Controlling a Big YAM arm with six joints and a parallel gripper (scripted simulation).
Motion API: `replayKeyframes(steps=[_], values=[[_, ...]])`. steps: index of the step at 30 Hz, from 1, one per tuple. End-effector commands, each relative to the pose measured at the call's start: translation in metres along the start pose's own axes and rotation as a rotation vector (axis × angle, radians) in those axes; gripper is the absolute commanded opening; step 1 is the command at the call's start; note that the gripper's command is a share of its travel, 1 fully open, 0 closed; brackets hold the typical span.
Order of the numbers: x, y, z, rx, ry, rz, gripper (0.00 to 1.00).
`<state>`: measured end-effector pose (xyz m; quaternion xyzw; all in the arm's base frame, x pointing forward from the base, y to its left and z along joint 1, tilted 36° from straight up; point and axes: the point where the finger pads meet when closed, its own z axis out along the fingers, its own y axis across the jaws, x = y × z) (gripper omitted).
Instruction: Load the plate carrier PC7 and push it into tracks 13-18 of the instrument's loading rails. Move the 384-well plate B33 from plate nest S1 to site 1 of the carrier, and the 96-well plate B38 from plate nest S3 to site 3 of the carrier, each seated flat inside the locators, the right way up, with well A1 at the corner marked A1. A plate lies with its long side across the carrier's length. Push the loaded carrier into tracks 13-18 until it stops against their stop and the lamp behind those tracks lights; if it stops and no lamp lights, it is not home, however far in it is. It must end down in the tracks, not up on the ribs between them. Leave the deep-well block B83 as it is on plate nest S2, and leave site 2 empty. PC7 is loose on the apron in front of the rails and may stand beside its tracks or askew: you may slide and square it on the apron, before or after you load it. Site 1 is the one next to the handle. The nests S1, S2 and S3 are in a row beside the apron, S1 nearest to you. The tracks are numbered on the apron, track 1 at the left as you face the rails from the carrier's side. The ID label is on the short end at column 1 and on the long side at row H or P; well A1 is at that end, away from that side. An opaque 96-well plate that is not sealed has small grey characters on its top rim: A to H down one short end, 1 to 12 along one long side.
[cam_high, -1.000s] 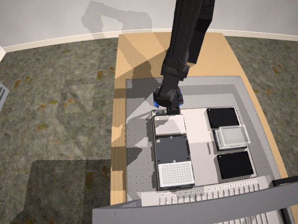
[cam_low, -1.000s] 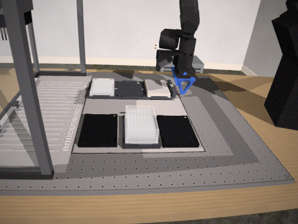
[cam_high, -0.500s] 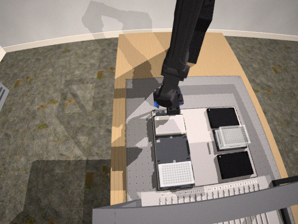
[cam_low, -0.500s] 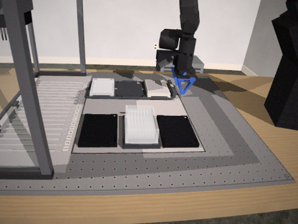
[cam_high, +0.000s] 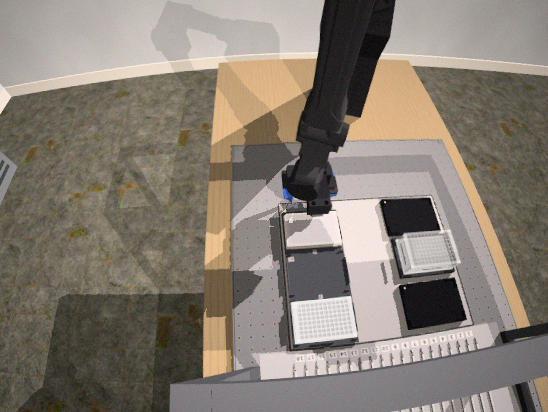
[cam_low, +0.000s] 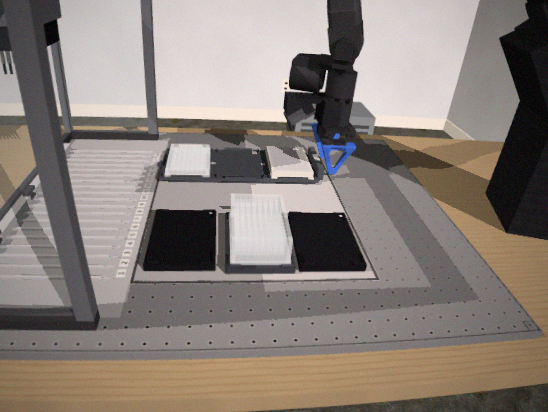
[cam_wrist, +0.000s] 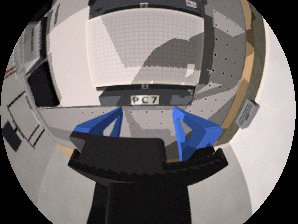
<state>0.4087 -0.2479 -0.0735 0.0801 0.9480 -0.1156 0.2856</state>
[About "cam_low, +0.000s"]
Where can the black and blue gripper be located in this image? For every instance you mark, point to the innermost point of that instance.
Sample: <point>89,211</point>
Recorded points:
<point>325,144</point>

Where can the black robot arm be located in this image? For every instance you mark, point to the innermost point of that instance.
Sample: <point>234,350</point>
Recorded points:
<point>346,38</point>

